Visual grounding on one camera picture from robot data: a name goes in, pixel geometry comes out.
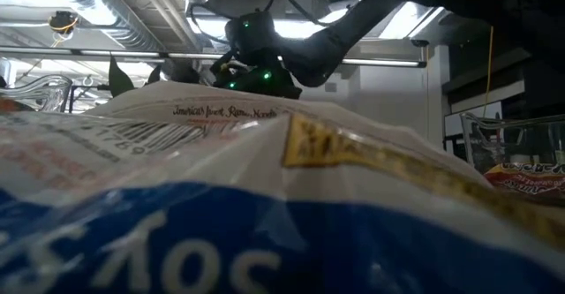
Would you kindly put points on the blue ramen noodle pack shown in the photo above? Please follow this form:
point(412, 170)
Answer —
point(265, 223)

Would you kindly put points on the red ramen noodle pack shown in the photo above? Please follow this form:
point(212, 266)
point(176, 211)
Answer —
point(529, 181)

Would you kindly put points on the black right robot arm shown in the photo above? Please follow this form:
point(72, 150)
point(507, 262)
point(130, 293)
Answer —
point(353, 29)

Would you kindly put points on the long linear ceiling light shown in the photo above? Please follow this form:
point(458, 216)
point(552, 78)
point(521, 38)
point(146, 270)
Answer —
point(379, 62)

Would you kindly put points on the potted snake plant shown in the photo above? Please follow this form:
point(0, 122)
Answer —
point(118, 80)

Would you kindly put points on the clear plastic bin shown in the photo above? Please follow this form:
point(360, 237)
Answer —
point(44, 93)
point(507, 144)

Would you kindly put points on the grey wall vent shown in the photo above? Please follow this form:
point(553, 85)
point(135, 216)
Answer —
point(331, 87)

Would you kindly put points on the black ceiling camera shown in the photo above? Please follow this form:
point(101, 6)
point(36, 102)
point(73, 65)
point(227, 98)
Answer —
point(419, 43)

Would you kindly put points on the white wall board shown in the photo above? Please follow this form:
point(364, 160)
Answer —
point(454, 122)

